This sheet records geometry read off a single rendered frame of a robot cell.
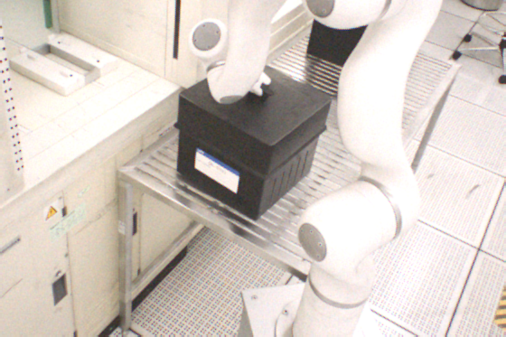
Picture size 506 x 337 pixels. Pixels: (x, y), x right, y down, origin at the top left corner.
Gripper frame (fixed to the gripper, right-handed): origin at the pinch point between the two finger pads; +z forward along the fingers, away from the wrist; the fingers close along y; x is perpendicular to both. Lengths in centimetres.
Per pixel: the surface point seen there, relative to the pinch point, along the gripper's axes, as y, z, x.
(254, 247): -18.1, 6.4, 33.7
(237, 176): -6.3, 2.7, 21.1
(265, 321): -32, -5, 44
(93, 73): 48, 3, 17
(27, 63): 62, -5, 24
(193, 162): 7.5, 5.5, 23.8
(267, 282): -1, 94, 52
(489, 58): -5, 280, -134
